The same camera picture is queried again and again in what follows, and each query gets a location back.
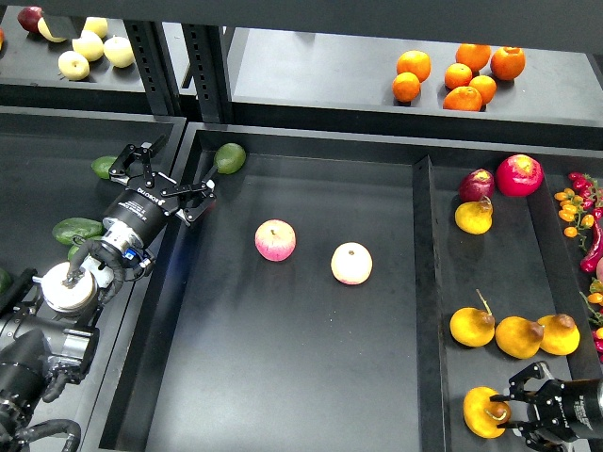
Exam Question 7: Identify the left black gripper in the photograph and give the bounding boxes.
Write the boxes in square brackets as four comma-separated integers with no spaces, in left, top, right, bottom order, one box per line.
[103,135,218,245]

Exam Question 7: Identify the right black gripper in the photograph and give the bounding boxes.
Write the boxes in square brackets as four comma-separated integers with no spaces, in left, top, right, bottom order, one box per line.
[489,361,601,452]

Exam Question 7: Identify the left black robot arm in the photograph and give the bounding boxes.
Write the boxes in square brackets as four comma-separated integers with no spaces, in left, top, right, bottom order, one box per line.
[1,137,220,451]

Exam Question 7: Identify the small yellow pear behind arm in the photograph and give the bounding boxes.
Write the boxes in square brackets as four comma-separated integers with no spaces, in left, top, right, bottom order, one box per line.
[537,314,580,356]

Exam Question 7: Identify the green avocado left tray top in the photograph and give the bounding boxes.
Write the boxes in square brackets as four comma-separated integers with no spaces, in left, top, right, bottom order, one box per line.
[90,155,119,180]

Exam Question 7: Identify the green avocado tray corner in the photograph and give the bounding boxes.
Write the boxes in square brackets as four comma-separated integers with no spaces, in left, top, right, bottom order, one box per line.
[214,142,247,174]

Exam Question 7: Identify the green avocado cluster top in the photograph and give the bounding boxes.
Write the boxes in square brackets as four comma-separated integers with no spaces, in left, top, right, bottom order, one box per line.
[52,217,105,245]

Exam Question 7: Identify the green avocado cluster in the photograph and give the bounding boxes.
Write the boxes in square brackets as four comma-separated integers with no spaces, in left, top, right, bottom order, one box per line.
[67,235,102,261]
[52,217,105,245]

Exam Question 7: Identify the green avocado cluster middle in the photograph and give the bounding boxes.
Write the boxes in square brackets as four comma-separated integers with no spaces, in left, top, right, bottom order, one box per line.
[67,235,102,261]

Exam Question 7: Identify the yellow pear with stem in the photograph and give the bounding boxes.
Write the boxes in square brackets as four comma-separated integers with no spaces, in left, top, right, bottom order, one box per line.
[449,289,496,347]

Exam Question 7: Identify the pale yellow pear right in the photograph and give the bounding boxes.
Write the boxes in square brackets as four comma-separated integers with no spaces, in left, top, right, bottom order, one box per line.
[104,36,135,69]

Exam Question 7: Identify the pale yellow pear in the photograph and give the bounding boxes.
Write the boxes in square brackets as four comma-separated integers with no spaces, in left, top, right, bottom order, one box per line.
[104,36,135,69]
[72,30,105,62]
[57,51,90,81]
[84,16,108,39]

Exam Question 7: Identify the pale yellow pear front left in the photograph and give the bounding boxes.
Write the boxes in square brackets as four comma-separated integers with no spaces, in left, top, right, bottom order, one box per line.
[57,51,90,81]

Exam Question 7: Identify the pale yellow pear middle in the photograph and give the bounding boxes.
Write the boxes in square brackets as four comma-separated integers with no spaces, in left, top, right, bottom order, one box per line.
[72,30,105,62]

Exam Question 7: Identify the pale yellow pear back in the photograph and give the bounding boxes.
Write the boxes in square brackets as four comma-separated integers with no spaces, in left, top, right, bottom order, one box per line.
[84,16,108,39]

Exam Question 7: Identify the avocado at left edge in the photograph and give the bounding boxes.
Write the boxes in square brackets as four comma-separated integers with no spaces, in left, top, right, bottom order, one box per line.
[0,268,13,295]

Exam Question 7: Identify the pale yellow pear partly hidden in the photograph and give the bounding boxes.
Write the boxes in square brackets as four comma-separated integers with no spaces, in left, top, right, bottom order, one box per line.
[37,18,66,43]

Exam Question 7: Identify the left black tray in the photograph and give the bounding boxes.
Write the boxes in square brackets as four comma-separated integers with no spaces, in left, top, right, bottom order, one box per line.
[0,105,189,452]

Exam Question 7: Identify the black tray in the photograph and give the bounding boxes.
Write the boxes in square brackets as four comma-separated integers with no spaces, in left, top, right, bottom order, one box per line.
[98,121,447,452]
[0,105,189,452]
[413,146,601,451]

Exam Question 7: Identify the cherry tomato bunch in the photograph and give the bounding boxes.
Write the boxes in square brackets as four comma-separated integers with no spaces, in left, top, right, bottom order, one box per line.
[579,277,603,362]
[554,171,602,238]

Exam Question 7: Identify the pink red apple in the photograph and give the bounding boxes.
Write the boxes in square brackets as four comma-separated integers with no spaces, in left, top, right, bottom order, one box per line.
[254,218,297,262]

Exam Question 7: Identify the right black tray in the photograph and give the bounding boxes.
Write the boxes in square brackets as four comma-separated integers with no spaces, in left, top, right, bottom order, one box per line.
[413,146,601,451]

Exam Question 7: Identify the red chili pepper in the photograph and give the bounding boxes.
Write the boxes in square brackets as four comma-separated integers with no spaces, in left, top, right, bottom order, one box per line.
[579,221,602,274]

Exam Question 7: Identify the center black tray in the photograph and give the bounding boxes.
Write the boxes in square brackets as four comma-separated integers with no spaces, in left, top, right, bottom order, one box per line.
[98,121,447,452]

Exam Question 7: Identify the pale yellow pink apple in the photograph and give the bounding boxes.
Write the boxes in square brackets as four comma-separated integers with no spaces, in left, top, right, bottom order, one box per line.
[331,242,373,285]

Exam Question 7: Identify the dark red apple shelf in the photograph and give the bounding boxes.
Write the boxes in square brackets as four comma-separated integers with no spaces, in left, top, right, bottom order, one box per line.
[17,6,42,34]

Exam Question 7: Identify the dark red apple right tray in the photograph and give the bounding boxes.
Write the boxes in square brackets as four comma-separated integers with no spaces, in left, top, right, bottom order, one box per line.
[458,169,496,202]

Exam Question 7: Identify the orange far left lower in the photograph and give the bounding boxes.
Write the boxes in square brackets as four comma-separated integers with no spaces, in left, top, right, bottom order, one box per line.
[392,72,421,103]

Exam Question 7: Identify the orange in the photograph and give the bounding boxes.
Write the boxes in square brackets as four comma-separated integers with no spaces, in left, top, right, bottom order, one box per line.
[392,72,421,103]
[397,50,432,83]
[455,43,492,73]
[469,75,497,105]
[490,46,526,81]
[443,86,482,111]

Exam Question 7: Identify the orange far left upper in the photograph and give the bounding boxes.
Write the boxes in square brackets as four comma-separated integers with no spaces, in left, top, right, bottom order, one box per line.
[397,50,432,83]

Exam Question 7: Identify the orange front bottom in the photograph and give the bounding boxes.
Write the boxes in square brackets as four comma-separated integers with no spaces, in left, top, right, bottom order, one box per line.
[443,86,482,111]

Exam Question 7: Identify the orange right lower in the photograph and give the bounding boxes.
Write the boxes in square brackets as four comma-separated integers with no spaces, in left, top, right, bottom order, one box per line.
[469,75,497,105]

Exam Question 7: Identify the orange top middle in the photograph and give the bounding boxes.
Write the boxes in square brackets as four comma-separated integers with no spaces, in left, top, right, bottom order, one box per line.
[455,43,492,73]

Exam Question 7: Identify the orange top right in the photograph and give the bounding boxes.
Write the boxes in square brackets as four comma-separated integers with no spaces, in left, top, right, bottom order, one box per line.
[490,46,526,81]

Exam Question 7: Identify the black perforated shelf post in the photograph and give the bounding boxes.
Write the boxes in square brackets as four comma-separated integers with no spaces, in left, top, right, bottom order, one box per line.
[123,20,234,124]

